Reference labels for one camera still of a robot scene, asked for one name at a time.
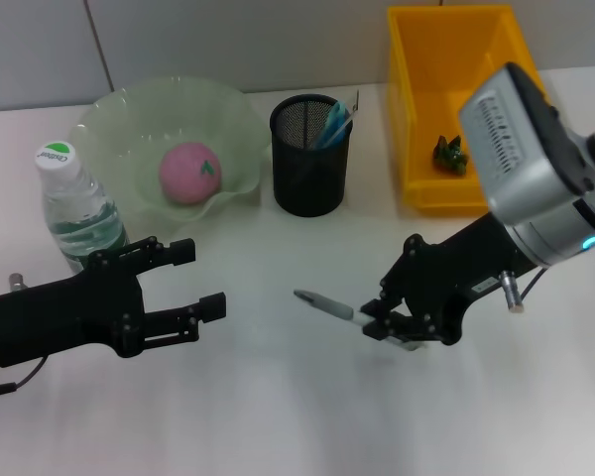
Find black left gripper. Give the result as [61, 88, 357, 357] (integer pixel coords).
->
[0, 236, 198, 369]

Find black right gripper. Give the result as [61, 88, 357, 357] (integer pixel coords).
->
[359, 211, 547, 347]

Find clear silver pen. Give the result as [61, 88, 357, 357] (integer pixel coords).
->
[293, 289, 422, 352]

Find pink peach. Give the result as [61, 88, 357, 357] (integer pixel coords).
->
[158, 141, 224, 205]

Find clear green-label water bottle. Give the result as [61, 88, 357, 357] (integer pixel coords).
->
[33, 141, 130, 275]

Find green plastic scrap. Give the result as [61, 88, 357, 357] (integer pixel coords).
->
[431, 133, 470, 178]

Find blue scissors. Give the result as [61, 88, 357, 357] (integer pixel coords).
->
[316, 101, 351, 150]

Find transparent plastic ruler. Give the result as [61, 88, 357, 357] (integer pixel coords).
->
[326, 88, 362, 145]

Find green glass fruit plate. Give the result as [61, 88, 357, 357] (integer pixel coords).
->
[68, 73, 274, 224]

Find black mesh pen holder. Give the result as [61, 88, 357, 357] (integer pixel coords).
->
[270, 93, 356, 219]

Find yellow plastic bin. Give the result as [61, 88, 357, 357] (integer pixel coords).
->
[386, 3, 557, 217]

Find right gripper connector cable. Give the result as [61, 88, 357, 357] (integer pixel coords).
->
[499, 267, 549, 314]

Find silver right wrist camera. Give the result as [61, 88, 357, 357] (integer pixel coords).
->
[458, 61, 595, 230]

